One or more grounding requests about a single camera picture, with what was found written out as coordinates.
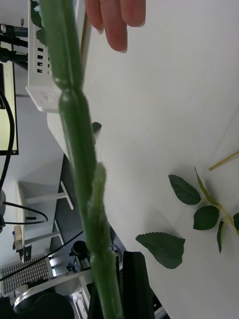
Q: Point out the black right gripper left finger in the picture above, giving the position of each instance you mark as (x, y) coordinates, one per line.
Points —
(92, 309)

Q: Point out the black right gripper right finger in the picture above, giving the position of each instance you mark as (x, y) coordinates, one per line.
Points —
(135, 286)

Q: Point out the red rose with yellowish leaf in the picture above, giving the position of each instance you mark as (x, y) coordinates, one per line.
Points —
(77, 149)

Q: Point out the person's hand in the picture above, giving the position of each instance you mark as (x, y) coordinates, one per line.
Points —
(117, 22)

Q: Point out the single large green leaf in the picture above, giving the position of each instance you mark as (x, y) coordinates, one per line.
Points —
(164, 249)

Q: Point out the white perforated panel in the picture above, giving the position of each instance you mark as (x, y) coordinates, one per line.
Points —
(25, 274)

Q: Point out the white desk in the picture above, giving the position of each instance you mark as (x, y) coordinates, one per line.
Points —
(20, 214)

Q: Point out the large bright screen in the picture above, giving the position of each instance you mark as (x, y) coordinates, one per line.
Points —
(7, 112)

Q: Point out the shallow white box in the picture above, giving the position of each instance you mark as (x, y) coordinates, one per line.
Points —
(37, 82)

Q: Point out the black tripod stand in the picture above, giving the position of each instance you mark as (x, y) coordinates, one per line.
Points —
(12, 32)

